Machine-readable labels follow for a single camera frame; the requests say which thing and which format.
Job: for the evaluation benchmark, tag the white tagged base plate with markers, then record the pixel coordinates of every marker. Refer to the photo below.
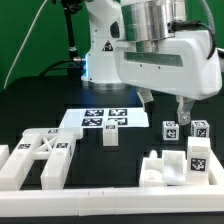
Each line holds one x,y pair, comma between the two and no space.
92,118

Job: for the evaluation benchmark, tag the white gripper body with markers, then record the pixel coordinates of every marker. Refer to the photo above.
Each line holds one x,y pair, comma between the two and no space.
181,66

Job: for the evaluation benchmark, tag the white chair back frame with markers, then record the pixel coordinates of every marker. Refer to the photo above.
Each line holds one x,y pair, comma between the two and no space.
54,145

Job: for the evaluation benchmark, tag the black camera stand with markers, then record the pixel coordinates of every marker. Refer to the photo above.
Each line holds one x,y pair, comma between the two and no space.
74,64

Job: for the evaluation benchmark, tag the white tagged cube right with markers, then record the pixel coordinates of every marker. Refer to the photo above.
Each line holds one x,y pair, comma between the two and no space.
200,128

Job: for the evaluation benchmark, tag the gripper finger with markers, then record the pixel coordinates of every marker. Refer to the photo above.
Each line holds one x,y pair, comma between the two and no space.
185,105
146,99

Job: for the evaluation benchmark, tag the white tagged cube left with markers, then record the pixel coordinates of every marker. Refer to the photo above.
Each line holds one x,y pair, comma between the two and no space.
170,130

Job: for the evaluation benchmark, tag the white chair seat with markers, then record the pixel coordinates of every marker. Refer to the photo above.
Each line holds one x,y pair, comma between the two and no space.
170,170

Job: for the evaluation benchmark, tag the white U-shaped obstacle fence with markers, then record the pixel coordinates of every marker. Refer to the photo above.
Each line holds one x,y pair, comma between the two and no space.
116,201

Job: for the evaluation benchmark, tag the white part at left edge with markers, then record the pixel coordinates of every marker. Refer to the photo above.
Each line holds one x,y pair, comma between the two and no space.
4,154

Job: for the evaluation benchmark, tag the white tagged cube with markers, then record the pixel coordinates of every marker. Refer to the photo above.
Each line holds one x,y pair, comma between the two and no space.
170,130
200,128

